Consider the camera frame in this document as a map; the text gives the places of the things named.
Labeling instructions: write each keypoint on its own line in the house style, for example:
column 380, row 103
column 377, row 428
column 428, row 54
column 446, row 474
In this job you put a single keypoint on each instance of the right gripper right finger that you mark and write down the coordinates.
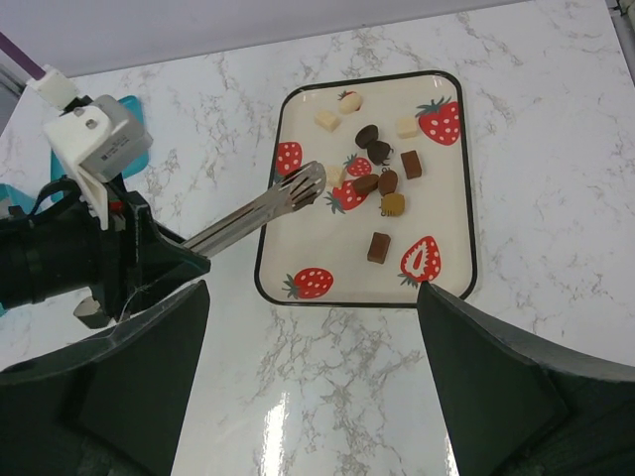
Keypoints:
column 515, row 403

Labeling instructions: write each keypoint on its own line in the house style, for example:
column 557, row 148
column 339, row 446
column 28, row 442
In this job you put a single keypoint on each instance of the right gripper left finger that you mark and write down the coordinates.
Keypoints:
column 111, row 404

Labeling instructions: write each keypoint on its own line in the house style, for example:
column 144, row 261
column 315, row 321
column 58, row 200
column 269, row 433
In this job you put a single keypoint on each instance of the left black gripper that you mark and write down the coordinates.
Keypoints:
column 123, row 260

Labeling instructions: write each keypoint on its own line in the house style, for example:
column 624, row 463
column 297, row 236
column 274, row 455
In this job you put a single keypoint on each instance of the metal serving tongs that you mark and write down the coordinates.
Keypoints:
column 291, row 194

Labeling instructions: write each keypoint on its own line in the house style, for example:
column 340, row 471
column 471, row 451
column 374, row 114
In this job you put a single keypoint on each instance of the teal chocolate box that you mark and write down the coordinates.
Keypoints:
column 9, row 196

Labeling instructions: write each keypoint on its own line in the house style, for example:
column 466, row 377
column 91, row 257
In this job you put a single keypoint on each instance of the white ridged chocolate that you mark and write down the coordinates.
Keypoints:
column 335, row 176

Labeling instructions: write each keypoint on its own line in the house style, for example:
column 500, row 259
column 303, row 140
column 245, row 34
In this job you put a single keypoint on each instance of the brown bar chocolate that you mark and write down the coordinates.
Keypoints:
column 378, row 248

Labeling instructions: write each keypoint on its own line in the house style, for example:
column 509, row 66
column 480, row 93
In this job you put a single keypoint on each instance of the brown oval chocolate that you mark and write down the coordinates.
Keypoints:
column 366, row 184

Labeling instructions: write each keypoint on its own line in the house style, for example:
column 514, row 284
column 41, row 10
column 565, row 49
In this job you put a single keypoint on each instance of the white square chocolate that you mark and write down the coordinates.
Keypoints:
column 328, row 120

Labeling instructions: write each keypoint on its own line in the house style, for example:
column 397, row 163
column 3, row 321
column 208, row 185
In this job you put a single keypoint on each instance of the tan shell chocolate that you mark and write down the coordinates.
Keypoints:
column 393, row 204

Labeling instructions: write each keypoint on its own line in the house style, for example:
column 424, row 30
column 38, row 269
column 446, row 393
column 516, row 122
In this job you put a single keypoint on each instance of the brown round chocolate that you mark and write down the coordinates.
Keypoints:
column 388, row 182

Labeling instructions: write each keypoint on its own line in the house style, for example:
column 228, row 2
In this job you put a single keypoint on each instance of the dark round chocolate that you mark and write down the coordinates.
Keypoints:
column 366, row 136

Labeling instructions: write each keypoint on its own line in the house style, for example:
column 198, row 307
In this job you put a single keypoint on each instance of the dark heart chocolate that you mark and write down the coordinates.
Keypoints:
column 378, row 152

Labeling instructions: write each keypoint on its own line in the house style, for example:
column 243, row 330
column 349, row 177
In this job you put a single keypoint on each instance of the white strawberry shaped chocolate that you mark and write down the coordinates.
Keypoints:
column 349, row 102

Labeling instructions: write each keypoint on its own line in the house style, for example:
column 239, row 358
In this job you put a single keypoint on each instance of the brown rectangular chocolate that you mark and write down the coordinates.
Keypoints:
column 412, row 164

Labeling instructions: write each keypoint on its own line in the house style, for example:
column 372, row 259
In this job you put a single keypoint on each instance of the white cube chocolate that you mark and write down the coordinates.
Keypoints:
column 407, row 127

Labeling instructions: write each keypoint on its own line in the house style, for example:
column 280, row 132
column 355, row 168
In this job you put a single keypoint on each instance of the strawberry pattern tray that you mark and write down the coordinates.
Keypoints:
column 318, row 257

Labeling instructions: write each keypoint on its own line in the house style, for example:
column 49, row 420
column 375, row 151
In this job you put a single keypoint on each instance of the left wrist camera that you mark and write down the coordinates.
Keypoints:
column 94, row 139

